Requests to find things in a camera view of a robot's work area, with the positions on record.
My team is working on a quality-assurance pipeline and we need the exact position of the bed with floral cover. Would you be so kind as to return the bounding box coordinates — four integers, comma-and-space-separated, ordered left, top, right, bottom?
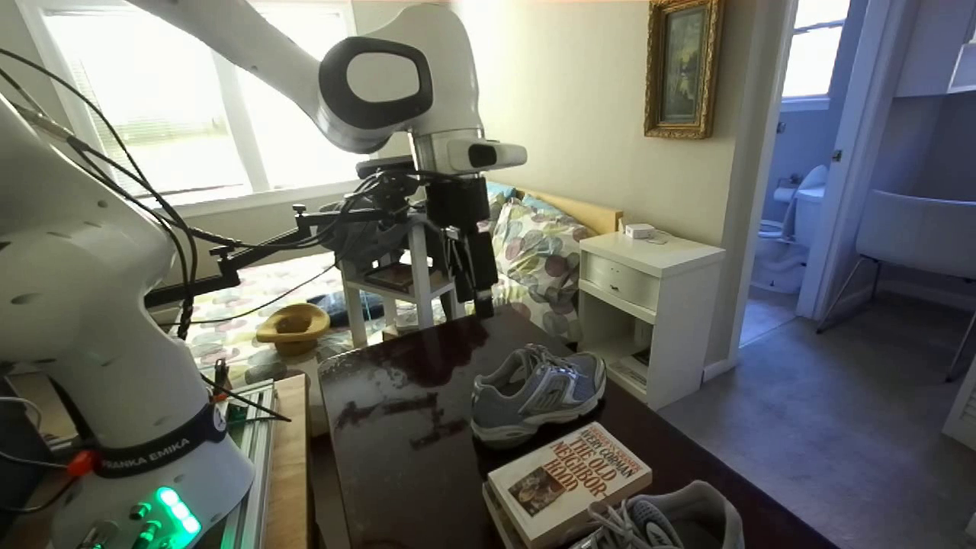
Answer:
181, 183, 624, 386

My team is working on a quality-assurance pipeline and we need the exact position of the book under paperback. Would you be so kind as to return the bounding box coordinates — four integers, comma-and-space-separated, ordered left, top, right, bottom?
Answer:
481, 486, 528, 549

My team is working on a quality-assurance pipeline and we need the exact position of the camera on mount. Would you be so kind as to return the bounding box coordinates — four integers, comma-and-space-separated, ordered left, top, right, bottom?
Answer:
143, 197, 416, 310

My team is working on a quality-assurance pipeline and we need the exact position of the stack of books in nightstand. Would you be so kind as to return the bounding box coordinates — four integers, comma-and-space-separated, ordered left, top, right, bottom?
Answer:
609, 349, 652, 391

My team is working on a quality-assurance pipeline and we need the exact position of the small white side table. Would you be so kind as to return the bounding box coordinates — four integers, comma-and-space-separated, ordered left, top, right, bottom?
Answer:
340, 212, 460, 349

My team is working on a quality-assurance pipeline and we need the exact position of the gold framed painting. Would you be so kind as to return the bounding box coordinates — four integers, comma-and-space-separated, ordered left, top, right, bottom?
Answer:
644, 0, 724, 140

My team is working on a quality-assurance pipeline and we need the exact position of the white paperback book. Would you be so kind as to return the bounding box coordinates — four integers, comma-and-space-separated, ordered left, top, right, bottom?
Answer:
486, 421, 654, 549

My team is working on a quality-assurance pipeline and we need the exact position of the nightstand drawer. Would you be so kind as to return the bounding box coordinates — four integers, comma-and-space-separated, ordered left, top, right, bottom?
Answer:
583, 252, 661, 313

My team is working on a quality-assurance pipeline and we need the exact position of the floral pillow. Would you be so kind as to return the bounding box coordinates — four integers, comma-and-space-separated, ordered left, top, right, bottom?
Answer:
491, 198, 593, 342

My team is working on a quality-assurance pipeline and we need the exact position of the bathroom window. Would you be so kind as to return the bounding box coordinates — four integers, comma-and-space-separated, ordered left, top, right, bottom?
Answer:
781, 0, 852, 101

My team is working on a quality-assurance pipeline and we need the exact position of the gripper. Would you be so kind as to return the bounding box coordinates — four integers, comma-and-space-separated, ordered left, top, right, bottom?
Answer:
425, 176, 500, 319

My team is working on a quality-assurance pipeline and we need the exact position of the white door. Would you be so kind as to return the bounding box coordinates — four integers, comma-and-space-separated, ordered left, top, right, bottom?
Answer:
795, 0, 902, 321

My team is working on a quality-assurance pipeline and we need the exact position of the dark blue cushion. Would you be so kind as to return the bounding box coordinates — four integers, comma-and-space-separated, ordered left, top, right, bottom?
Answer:
326, 290, 387, 330

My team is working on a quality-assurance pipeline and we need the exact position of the yellow hat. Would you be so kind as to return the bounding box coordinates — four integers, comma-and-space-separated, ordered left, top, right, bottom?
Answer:
255, 302, 332, 357

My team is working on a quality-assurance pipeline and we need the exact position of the white toilet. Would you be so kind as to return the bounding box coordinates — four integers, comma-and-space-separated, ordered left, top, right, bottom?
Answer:
750, 163, 830, 296

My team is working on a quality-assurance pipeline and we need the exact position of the large window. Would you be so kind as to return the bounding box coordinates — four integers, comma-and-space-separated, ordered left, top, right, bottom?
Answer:
15, 0, 368, 208

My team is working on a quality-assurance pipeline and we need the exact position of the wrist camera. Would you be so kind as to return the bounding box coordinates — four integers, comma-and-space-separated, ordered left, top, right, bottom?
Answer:
355, 156, 417, 181

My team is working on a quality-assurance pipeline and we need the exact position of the white chair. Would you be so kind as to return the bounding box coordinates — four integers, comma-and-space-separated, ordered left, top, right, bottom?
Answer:
815, 188, 976, 383

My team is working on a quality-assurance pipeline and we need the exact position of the grey sneaker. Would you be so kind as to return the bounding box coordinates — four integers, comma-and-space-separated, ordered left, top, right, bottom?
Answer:
567, 480, 746, 549
470, 343, 608, 448

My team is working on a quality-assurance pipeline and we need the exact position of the white nightstand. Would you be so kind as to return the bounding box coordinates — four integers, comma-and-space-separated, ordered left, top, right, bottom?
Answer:
576, 230, 727, 412

